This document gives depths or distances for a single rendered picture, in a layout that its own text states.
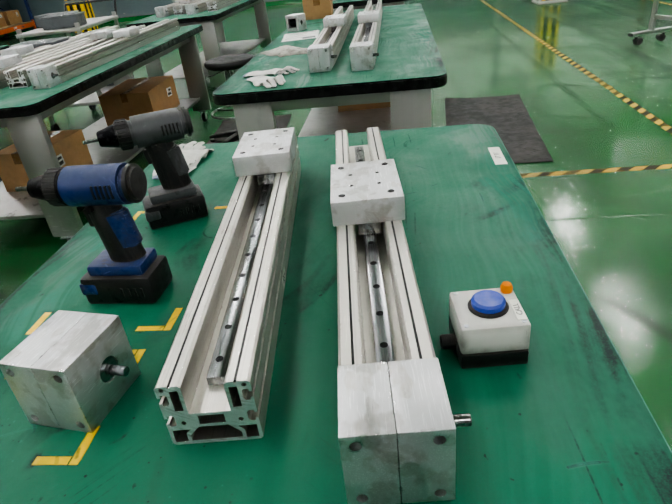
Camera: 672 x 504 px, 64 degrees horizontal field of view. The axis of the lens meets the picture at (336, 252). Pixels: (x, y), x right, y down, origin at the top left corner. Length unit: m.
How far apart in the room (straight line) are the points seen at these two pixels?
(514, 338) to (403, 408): 0.21
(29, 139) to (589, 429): 2.62
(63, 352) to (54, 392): 0.04
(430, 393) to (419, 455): 0.05
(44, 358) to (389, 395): 0.38
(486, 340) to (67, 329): 0.49
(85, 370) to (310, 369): 0.26
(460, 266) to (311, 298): 0.24
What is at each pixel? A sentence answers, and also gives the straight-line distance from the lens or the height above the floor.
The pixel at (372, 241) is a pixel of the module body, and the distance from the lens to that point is 0.82.
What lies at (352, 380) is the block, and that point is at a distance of 0.52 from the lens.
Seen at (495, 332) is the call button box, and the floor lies 0.83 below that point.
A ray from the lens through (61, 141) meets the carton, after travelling 3.46.
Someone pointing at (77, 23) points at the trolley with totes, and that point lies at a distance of 5.23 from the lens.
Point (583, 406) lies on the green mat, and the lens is 0.65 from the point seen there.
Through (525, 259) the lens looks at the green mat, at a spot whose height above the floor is 0.78.
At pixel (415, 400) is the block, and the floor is 0.87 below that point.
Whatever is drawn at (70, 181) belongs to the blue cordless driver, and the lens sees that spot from 0.85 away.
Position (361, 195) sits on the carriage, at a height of 0.90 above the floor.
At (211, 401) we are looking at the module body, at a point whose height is 0.82.
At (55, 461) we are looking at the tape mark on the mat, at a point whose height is 0.78.
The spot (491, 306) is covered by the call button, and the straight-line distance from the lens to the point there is 0.65.
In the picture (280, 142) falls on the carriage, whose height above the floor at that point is 0.90.
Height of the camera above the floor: 1.24
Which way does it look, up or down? 30 degrees down
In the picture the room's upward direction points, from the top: 7 degrees counter-clockwise
